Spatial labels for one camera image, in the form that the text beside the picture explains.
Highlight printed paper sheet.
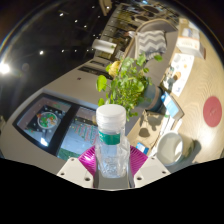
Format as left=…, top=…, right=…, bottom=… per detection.
left=163, top=53, right=195, bottom=98

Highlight grey white chevron cushion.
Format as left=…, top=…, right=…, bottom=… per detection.
left=137, top=29, right=168, bottom=62

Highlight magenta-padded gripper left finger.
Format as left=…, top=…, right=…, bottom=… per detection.
left=56, top=144, right=98, bottom=190

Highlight ceiling spot lights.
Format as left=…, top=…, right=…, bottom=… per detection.
left=0, top=4, right=114, bottom=76

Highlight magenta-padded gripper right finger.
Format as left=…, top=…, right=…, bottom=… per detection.
left=127, top=144, right=169, bottom=190

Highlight small white blue box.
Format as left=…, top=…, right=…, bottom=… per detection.
left=179, top=26, right=202, bottom=39

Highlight person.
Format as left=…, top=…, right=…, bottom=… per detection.
left=108, top=59, right=123, bottom=79

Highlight white mug green handle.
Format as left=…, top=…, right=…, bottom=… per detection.
left=156, top=130, right=195, bottom=167

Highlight light blue small carton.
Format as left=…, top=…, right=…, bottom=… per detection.
left=160, top=91, right=185, bottom=120

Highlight green potted plant blue pot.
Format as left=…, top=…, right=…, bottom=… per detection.
left=95, top=53, right=164, bottom=122

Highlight white cylindrical column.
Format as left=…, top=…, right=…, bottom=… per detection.
left=91, top=38, right=118, bottom=54

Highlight brown paper bag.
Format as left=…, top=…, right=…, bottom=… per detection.
left=138, top=109, right=168, bottom=148

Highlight flat round red coaster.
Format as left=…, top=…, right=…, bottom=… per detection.
left=202, top=95, right=223, bottom=128

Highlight window with festive stickers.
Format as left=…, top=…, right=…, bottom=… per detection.
left=12, top=93, right=101, bottom=161

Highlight clear plastic bottle white cap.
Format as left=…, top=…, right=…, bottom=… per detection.
left=93, top=103, right=131, bottom=179

